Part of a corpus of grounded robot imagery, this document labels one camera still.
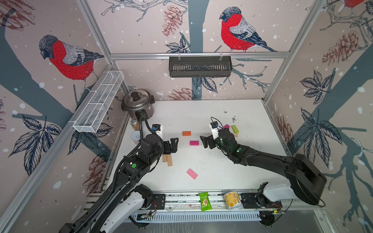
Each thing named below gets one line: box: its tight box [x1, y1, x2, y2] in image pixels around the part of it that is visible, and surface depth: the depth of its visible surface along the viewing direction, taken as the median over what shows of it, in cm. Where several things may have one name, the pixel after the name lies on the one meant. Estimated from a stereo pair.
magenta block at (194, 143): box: [189, 140, 200, 147], surface depth 96 cm
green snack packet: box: [198, 191, 213, 212], surface depth 74 cm
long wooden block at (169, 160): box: [166, 154, 173, 167], surface depth 90 cm
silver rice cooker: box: [120, 88, 155, 120], surface depth 100 cm
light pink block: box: [186, 168, 199, 181], surface depth 85 cm
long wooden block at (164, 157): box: [162, 154, 168, 163], surface depth 91 cm
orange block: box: [182, 131, 192, 137], surface depth 102 cm
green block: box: [231, 124, 240, 134], surface depth 105 cm
